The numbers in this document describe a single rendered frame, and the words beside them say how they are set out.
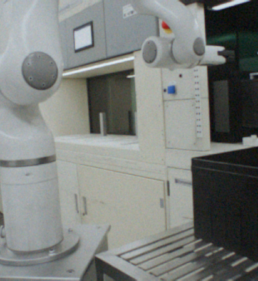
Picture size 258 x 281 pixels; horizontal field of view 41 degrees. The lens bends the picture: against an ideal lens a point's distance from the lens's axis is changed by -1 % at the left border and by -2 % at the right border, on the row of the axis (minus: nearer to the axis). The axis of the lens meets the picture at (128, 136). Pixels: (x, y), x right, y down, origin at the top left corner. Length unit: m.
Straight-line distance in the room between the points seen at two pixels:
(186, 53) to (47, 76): 0.39
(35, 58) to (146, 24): 0.88
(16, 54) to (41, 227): 0.34
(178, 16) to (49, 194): 0.52
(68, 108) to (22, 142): 1.98
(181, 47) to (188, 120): 0.47
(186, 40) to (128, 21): 0.72
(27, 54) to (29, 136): 0.16
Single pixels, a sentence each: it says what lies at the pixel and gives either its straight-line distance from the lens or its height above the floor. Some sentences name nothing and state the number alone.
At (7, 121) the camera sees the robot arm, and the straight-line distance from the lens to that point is 0.77.
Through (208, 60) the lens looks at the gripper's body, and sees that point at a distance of 1.05.
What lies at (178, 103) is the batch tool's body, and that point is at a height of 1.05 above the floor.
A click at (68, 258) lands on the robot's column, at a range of 0.73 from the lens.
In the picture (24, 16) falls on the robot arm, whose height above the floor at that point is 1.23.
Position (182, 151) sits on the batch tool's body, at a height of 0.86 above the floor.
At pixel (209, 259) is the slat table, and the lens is 0.69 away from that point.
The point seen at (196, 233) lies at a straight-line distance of 0.79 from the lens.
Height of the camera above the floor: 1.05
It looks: 5 degrees down
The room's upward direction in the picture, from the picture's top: 4 degrees counter-clockwise
